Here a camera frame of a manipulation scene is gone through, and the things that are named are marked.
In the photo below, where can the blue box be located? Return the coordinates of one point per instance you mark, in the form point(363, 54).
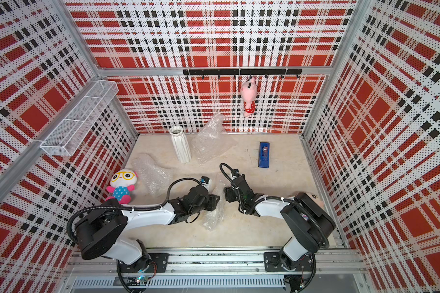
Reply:
point(264, 155)

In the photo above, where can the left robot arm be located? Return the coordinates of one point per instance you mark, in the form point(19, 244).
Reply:
point(98, 230)

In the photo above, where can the tall white ribbed vase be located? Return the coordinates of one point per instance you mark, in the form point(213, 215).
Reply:
point(180, 143)

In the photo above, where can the clear wall shelf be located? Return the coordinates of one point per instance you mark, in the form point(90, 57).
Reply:
point(68, 135)

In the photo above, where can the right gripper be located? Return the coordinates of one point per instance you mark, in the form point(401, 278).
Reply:
point(228, 191)

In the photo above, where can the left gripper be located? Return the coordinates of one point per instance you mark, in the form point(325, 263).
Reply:
point(212, 202)

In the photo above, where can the metal base rail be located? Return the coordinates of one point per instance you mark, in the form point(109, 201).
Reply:
point(331, 271)

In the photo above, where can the pink hanging plush toy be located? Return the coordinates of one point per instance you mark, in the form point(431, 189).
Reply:
point(248, 93)

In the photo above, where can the owl plush toy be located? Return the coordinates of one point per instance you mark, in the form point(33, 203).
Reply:
point(121, 185)

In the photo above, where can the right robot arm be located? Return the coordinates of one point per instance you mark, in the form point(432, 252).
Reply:
point(310, 225)

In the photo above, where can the crumpled bubble wrap pile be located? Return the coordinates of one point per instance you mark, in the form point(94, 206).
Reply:
point(212, 140)

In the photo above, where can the black hook rail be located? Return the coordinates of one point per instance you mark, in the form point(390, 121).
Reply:
point(242, 72)

